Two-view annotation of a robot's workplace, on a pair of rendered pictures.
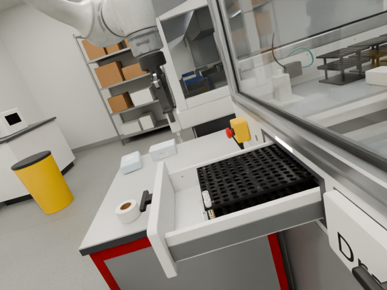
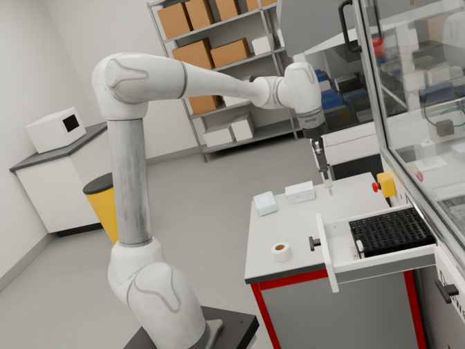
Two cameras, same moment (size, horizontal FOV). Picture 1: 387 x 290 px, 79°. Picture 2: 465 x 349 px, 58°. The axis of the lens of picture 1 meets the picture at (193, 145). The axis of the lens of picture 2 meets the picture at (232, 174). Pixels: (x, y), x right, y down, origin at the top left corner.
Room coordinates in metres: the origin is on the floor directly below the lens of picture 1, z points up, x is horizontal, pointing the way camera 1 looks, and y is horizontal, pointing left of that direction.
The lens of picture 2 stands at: (-0.67, 0.11, 1.63)
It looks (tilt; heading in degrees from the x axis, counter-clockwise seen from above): 20 degrees down; 10
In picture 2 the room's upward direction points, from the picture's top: 19 degrees counter-clockwise
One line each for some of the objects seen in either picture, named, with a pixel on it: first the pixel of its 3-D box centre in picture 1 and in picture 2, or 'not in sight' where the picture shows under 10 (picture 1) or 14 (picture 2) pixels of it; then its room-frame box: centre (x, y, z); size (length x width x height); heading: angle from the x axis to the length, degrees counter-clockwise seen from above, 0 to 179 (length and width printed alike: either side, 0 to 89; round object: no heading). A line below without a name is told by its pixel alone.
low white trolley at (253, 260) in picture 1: (200, 240); (335, 290); (0.87, 0.11, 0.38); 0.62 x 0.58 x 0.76; 178
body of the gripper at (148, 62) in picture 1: (155, 70); (315, 136); (0.72, 0.04, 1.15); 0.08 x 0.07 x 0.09; 173
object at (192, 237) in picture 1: (254, 183); (395, 237); (0.46, -0.10, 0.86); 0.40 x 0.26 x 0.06; 88
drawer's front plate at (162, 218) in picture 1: (165, 206); (326, 249); (0.46, 0.10, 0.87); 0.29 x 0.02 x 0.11; 178
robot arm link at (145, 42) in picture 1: (145, 44); (311, 117); (0.72, 0.04, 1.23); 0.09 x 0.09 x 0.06
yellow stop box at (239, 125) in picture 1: (239, 129); (385, 184); (0.78, -0.17, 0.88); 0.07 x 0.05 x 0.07; 178
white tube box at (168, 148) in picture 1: (163, 149); (299, 192); (1.09, 0.15, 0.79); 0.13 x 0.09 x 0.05; 87
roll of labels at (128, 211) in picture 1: (128, 211); (281, 251); (0.65, 0.26, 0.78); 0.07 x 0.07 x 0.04
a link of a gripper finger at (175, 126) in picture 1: (173, 121); (326, 178); (0.71, 0.04, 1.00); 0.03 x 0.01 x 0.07; 83
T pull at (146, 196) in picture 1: (149, 198); (315, 242); (0.46, 0.13, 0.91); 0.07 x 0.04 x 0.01; 178
